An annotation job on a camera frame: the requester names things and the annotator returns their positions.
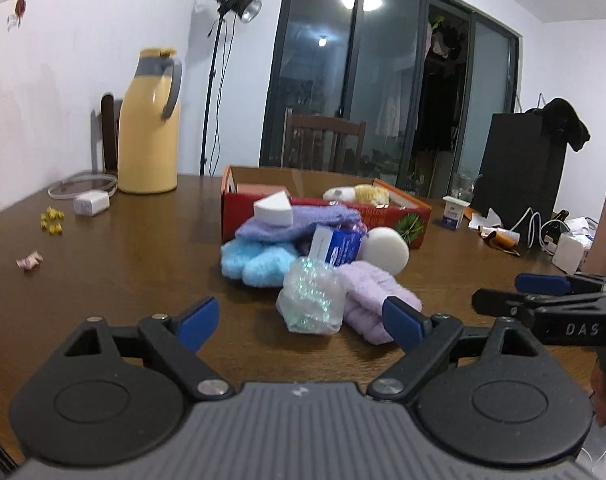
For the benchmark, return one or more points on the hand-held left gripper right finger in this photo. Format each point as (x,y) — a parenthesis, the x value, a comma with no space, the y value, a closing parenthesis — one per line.
(400,324)

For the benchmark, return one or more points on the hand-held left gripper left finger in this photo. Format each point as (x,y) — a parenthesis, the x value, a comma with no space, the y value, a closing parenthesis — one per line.
(200,324)

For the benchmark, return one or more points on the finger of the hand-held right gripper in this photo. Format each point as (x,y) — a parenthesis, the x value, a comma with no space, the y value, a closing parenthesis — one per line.
(540,285)
(503,304)

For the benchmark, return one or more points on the light purple fluffy cloth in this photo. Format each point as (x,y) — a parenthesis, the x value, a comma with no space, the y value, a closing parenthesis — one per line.
(363,295)

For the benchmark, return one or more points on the white round sponge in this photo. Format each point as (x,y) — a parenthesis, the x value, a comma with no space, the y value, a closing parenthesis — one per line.
(385,250)

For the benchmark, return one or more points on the blue fluffy glove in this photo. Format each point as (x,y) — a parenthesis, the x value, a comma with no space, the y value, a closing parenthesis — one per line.
(255,265)

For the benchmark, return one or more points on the clear bubble wrap bag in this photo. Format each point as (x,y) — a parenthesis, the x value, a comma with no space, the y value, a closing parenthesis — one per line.
(310,295)

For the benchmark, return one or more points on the blue tissue packet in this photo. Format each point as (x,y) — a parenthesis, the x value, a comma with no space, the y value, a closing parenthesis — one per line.
(333,246)

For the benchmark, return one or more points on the red cardboard box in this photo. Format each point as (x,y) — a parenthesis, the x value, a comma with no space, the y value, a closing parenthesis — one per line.
(383,220)

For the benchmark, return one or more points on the white wedge sponge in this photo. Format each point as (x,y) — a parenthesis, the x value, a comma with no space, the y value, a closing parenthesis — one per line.
(273,209)

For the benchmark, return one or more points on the lavender fluffy glove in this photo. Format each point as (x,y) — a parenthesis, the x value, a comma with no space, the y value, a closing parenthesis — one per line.
(303,222)

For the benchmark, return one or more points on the white soft pad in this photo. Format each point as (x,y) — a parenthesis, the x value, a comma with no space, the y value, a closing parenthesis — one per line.
(339,193)

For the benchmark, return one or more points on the person's right hand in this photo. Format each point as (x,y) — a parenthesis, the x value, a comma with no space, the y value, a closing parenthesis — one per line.
(603,400)

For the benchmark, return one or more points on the white power adapter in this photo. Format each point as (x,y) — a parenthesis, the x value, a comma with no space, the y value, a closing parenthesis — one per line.
(569,252)

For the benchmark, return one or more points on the orange and white tube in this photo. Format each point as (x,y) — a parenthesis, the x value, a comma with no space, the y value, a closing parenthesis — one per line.
(503,237)

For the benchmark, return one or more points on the white paper scrap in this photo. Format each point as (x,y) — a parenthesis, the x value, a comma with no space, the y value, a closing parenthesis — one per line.
(485,217)

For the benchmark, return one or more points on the small white carton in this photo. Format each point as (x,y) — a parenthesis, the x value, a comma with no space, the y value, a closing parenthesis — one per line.
(454,214)

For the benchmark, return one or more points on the black box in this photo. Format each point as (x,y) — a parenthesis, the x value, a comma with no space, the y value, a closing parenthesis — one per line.
(518,170)

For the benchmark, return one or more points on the clear drinking glass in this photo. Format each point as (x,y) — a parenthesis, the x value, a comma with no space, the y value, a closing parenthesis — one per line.
(463,185)

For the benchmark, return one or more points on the yellow loofah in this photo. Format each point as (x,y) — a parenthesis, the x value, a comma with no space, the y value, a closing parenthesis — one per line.
(373,194)

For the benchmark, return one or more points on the pink brick sponge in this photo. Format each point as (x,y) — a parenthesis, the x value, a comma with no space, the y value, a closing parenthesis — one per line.
(260,189)

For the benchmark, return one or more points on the white charger block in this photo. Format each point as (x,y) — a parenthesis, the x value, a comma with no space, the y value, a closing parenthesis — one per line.
(92,204)

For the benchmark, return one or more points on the black garment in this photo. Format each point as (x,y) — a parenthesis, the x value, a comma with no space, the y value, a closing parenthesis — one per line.
(565,120)

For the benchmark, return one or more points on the cluster of yellow bits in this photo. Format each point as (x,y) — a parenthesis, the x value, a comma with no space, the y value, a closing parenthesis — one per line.
(52,221)

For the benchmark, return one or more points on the pink crumpled wrapper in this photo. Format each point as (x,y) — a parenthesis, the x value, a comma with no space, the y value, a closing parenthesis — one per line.
(30,260)

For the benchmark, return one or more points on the yellow thermos jug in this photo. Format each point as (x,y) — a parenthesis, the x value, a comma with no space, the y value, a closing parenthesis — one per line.
(148,140)

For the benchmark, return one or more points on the brown wooden chair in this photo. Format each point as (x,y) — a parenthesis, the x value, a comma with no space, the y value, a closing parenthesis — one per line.
(328,127)

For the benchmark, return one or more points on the dark-framed glass sliding door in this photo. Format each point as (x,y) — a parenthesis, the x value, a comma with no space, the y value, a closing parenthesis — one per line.
(383,85)

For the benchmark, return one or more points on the hanging clothes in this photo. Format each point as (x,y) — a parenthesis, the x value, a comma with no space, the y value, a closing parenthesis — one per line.
(443,40)

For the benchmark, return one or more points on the studio light on stand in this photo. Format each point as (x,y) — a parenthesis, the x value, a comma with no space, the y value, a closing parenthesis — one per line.
(235,2)

